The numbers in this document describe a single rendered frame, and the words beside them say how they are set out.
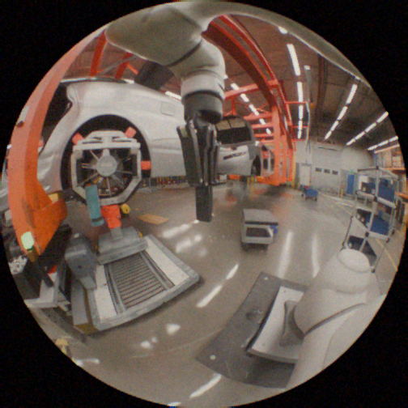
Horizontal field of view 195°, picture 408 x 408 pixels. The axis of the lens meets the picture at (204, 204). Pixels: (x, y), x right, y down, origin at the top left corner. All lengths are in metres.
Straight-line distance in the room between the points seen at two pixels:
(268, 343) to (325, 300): 0.21
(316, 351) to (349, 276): 0.14
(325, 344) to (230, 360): 0.29
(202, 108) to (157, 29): 0.16
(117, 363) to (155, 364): 0.21
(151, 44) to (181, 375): 0.99
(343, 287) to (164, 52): 0.49
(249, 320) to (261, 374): 0.23
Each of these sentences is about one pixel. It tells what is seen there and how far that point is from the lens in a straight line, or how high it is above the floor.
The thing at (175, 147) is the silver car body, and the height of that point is 1.04.
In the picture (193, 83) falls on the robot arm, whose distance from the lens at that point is 0.25.
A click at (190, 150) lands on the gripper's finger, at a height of 0.80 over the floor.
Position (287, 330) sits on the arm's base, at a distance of 0.45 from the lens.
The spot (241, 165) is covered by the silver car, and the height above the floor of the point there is 0.97.
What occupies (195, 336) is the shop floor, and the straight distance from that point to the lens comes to 0.79.
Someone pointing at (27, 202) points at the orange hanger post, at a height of 0.75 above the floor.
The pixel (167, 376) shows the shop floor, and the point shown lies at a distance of 0.79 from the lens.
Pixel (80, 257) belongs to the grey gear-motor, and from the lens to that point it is 0.85.
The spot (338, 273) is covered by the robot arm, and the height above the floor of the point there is 0.61.
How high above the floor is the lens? 0.76
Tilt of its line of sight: 15 degrees down
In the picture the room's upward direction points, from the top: straight up
